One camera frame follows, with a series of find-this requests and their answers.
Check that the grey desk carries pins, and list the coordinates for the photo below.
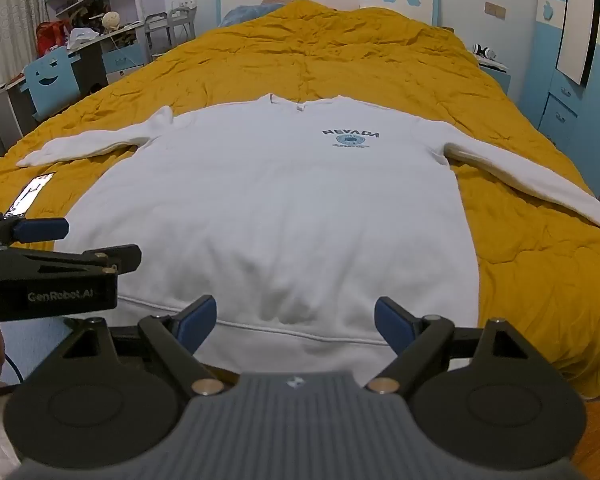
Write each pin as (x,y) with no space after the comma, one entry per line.
(92,60)

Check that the blue and white drawer unit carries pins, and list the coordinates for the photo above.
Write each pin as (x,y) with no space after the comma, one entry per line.
(125,62)

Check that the blue smiley face chair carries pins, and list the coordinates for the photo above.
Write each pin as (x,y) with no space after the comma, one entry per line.
(50,80)

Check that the mustard yellow quilted blanket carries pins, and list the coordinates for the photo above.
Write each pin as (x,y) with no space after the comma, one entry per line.
(330,60)

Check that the white panel with black edge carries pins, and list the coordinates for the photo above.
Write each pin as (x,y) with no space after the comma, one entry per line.
(575,25)

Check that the blue and white wardrobe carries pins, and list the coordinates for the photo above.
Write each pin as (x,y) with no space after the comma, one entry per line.
(555,105)

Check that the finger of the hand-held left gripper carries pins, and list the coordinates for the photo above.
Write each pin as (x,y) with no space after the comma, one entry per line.
(42,230)
(125,257)

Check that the white folding rack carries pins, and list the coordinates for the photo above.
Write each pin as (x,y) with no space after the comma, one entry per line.
(172,25)

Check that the blue pillow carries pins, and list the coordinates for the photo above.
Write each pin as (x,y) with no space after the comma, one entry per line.
(245,12)

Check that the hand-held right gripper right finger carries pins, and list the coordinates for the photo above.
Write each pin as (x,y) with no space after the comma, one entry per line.
(394,324)

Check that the black and white headphones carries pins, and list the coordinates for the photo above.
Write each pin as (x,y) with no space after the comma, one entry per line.
(484,51)

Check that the smartphone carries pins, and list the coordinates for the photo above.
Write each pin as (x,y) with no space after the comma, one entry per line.
(30,194)

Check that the white patterned curtain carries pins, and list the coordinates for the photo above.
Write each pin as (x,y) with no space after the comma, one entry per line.
(5,35)

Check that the beige wall switch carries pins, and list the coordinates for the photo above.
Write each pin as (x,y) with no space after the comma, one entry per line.
(495,8)

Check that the white printed sweatshirt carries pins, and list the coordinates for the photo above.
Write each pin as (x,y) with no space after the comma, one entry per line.
(280,220)

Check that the red bag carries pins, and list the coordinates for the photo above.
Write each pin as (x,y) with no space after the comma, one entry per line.
(50,37)

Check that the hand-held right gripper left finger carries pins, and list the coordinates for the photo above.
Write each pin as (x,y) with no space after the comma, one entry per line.
(200,317)

